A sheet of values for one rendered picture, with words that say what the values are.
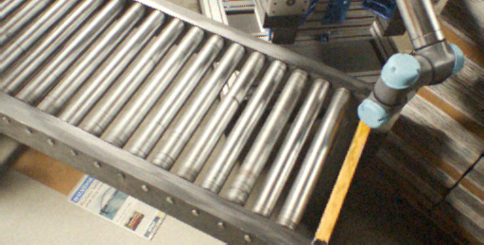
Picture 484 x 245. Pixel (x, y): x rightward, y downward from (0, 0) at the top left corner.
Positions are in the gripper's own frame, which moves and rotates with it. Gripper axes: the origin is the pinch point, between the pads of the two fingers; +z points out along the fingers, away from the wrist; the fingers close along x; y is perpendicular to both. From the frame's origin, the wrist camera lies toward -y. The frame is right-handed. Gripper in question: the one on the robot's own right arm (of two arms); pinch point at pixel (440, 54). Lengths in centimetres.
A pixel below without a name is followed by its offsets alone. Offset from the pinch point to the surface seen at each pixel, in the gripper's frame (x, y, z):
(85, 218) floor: 64, -86, -87
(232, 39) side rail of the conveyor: 45, -5, -37
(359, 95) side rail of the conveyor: 8.0, -6.1, -24.2
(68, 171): 85, -85, -81
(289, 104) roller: 18.3, -5.7, -41.7
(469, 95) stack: -12.2, -12.6, 7.4
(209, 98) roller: 33, -6, -56
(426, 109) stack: -4.5, -27.8, 7.3
